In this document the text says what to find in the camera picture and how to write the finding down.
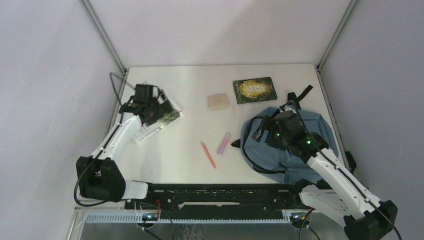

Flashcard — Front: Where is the white palm leaf book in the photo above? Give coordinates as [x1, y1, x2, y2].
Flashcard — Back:
[133, 93, 184, 146]

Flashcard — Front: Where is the dark green book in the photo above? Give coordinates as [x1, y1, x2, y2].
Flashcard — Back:
[232, 77, 278, 105]

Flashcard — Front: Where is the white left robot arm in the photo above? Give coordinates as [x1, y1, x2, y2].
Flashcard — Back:
[73, 84, 173, 209]

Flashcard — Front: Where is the blue student backpack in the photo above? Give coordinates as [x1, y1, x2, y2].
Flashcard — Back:
[231, 106, 339, 185]

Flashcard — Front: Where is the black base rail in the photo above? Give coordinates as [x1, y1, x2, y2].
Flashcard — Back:
[124, 183, 309, 219]

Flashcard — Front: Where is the orange pen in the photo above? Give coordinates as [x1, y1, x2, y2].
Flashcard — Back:
[200, 141, 216, 169]

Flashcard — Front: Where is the beige snap wallet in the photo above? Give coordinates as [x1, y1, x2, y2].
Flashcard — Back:
[206, 93, 230, 110]

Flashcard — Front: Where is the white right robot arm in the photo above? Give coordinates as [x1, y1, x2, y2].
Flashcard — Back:
[260, 110, 402, 240]

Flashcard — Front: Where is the aluminium frame front rail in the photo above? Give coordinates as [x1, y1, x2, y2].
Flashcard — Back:
[83, 212, 293, 224]

